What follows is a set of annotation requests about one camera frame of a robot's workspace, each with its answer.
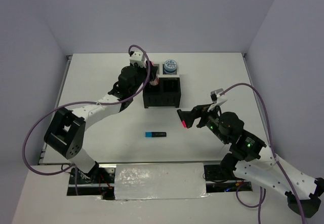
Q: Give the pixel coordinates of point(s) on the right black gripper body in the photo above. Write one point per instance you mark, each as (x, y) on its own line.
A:
(208, 118)

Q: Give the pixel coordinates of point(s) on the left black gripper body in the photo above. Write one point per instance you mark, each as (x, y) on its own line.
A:
(142, 73)

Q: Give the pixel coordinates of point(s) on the pink capped tube of clips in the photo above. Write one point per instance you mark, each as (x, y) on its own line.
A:
(153, 79)

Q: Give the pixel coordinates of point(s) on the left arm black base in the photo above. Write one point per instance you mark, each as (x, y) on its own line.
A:
(103, 186)

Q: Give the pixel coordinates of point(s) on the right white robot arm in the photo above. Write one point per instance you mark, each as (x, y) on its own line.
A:
(250, 158)

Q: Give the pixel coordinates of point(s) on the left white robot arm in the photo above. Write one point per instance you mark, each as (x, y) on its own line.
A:
(66, 131)

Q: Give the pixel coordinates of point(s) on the white two-slot organizer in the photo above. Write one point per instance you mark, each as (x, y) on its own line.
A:
(160, 71)

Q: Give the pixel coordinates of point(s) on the black two-slot organizer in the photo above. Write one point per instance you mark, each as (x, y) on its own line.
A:
(166, 94)

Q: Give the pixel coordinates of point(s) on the blue capped black highlighter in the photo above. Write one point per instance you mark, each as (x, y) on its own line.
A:
(155, 134)

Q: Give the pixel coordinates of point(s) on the silver tape sheet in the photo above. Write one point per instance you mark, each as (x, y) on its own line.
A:
(159, 181)

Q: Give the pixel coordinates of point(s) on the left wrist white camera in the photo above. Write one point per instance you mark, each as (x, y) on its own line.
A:
(137, 59)

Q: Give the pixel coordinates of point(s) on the wrist white camera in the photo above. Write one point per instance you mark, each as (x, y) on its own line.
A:
(218, 98)
(137, 59)

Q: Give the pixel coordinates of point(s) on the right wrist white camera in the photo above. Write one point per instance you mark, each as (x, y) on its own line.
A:
(218, 98)

